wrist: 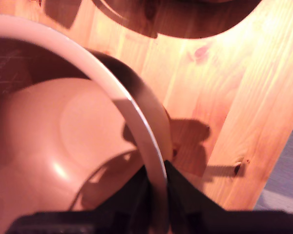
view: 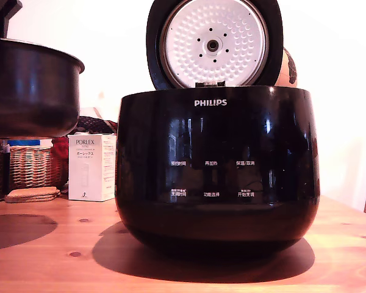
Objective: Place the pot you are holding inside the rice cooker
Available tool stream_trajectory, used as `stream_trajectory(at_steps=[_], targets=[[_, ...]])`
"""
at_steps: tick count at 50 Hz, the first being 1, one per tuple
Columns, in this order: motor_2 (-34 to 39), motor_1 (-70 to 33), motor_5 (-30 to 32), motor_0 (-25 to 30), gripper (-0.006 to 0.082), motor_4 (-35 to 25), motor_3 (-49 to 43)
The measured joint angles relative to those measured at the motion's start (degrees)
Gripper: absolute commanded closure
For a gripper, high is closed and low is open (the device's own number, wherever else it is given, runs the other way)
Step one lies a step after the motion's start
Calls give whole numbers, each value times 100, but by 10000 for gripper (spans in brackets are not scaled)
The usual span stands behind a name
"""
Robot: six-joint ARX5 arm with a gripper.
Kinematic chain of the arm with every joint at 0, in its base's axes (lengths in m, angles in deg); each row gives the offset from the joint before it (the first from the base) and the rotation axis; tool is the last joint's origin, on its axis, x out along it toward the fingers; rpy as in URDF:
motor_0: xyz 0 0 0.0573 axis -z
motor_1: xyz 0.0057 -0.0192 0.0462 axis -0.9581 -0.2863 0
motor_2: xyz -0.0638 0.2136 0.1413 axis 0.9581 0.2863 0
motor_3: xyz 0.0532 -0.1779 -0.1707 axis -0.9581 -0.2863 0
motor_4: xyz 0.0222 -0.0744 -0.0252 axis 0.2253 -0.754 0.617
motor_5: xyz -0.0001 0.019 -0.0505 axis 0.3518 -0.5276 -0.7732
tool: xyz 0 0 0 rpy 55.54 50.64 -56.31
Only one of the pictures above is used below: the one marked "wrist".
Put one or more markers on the metal cooking pot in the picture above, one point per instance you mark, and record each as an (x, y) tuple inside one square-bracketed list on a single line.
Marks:
[(51, 134)]

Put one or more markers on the black Philips rice cooker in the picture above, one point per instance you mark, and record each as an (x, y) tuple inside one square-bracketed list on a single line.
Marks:
[(185, 19)]

